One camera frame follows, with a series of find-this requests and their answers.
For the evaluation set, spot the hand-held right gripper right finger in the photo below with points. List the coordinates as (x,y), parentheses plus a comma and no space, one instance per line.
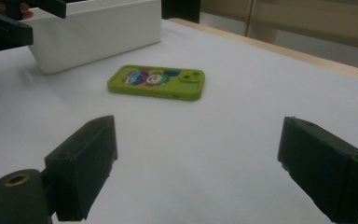
(323,165)

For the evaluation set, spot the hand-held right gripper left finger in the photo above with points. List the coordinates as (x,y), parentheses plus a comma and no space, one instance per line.
(80,165)

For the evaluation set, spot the white plastic storage box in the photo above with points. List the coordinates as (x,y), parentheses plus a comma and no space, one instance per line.
(96,34)

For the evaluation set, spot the green printed phone case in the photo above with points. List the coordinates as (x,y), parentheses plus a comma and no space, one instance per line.
(155,82)

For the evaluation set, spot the black panel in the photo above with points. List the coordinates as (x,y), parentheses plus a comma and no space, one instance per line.
(180,10)

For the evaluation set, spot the beige cabinet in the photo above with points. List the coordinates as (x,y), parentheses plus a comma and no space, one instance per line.
(307,21)

